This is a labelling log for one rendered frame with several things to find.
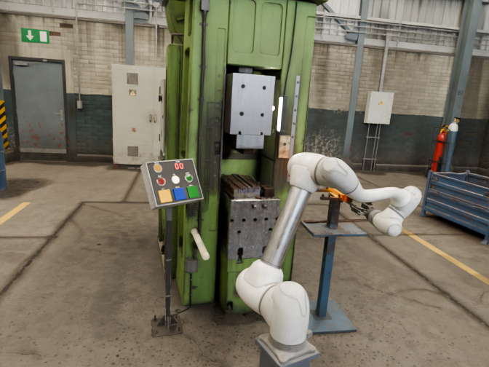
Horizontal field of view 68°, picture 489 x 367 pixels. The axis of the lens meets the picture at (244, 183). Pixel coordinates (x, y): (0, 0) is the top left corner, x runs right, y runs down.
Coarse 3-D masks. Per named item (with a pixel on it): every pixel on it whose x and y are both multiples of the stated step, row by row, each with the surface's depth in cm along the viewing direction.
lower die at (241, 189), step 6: (228, 180) 280; (234, 180) 277; (240, 180) 274; (246, 180) 275; (228, 186) 266; (234, 186) 261; (240, 186) 258; (246, 186) 258; (258, 186) 260; (234, 192) 255; (240, 192) 256; (246, 192) 258; (252, 192) 259; (258, 192) 260
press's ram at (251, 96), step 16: (240, 80) 237; (256, 80) 240; (272, 80) 243; (240, 96) 240; (256, 96) 243; (272, 96) 246; (224, 112) 256; (240, 112) 243; (256, 112) 246; (272, 112) 249; (224, 128) 257; (240, 128) 245; (256, 128) 248
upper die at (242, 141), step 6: (228, 138) 265; (234, 138) 250; (240, 138) 247; (246, 138) 248; (252, 138) 249; (258, 138) 251; (234, 144) 250; (240, 144) 248; (246, 144) 249; (252, 144) 250; (258, 144) 252
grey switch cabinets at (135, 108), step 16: (112, 64) 705; (112, 80) 711; (128, 80) 715; (144, 80) 720; (160, 80) 724; (112, 96) 718; (128, 96) 723; (144, 96) 727; (112, 112) 728; (128, 112) 730; (144, 112) 734; (128, 128) 737; (144, 128) 742; (128, 144) 745; (144, 144) 749; (128, 160) 753; (144, 160) 757
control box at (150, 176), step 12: (144, 168) 217; (168, 168) 224; (180, 168) 229; (192, 168) 235; (144, 180) 218; (156, 180) 216; (168, 180) 221; (180, 180) 227; (192, 180) 232; (156, 192) 213; (156, 204) 211; (168, 204) 216; (180, 204) 227
